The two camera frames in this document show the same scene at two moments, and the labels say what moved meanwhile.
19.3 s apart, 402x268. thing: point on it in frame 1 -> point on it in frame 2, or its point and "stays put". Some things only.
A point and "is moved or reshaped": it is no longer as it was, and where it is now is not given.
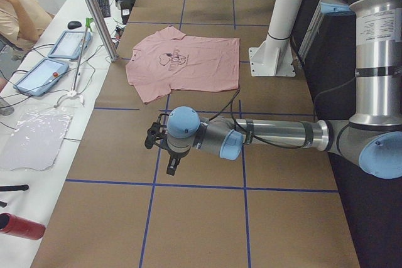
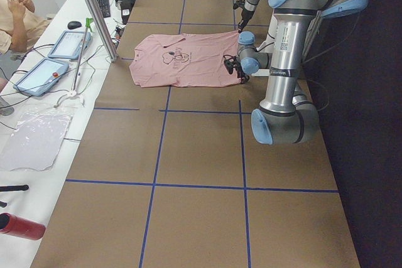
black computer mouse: [74, 24] stays put
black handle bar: [14, 187] stays put
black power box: [127, 2] stays put
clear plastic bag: [34, 145] stays put
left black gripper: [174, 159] -> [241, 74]
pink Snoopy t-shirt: [168, 59] is moved or reshaped
